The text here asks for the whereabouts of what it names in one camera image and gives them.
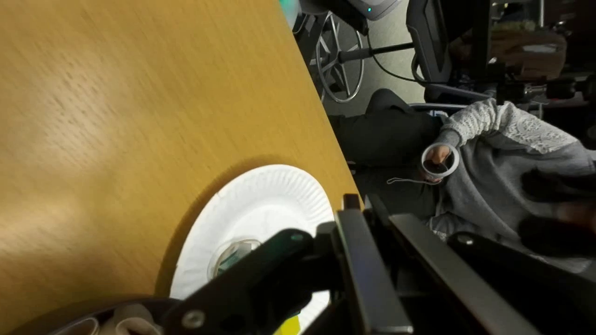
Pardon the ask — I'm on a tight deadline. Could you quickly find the white paper plate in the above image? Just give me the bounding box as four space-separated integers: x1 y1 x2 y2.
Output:
167 162 336 335

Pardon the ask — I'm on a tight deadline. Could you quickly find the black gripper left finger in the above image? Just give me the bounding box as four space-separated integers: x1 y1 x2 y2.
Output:
161 194 413 335

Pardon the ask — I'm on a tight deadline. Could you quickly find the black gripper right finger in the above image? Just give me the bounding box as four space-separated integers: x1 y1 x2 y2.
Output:
362 194 596 335

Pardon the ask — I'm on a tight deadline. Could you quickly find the white tape roll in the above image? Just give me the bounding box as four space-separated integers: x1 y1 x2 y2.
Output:
418 140 461 187

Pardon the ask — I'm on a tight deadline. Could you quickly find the person in grey hoodie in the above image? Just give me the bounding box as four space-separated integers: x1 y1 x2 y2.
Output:
426 97 596 276

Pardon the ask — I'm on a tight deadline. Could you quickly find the brown whitish object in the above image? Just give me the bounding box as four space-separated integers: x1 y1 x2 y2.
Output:
57 302 163 335

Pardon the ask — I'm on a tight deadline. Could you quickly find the yellow block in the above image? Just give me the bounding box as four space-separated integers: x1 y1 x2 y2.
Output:
269 315 301 335

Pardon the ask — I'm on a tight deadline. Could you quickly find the black office chair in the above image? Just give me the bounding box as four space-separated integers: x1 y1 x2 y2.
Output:
308 0 495 107

